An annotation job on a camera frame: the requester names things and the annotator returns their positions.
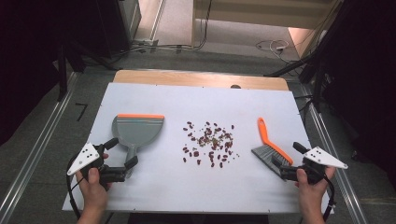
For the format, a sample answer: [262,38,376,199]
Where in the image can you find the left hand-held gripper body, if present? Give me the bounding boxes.
[66,142,127,191]

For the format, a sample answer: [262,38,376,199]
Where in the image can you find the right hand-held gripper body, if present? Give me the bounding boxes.
[279,147,349,185]

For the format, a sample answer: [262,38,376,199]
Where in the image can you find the grey dustpan with orange edge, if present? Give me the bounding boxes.
[111,113,165,180]

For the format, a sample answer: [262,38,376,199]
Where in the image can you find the grey brush with orange handle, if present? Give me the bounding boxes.
[251,117,294,173]

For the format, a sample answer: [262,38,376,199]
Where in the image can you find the pile of red beans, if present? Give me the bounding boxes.
[181,120,241,169]

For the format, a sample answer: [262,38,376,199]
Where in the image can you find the person's left hand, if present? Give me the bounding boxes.
[75,167,110,213]

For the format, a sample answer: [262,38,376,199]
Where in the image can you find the person's right hand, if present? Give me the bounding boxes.
[294,167,336,216]

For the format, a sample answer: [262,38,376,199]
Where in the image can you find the black metal stand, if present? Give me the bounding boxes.
[56,46,68,103]
[312,59,325,113]

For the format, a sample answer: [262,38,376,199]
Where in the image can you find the white board table cover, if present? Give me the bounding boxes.
[62,82,334,215]

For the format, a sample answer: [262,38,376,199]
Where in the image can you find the wooden table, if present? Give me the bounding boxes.
[112,69,290,91]

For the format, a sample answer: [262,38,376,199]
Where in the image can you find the dark cabinet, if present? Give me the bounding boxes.
[94,0,143,60]

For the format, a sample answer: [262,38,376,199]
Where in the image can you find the aluminium floor rail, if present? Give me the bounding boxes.
[297,83,370,224]
[0,72,80,224]

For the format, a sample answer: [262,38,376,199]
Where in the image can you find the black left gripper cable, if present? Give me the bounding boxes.
[65,155,82,220]

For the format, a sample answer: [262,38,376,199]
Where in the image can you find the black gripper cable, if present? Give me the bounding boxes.
[321,174,338,222]
[65,155,82,220]

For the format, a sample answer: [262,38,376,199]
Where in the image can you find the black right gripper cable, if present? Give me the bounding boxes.
[321,174,338,222]

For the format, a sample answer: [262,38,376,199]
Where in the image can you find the white cable on floor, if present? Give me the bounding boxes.
[256,39,291,56]

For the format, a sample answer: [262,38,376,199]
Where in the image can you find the black cables on floor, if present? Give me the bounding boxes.
[111,0,214,63]

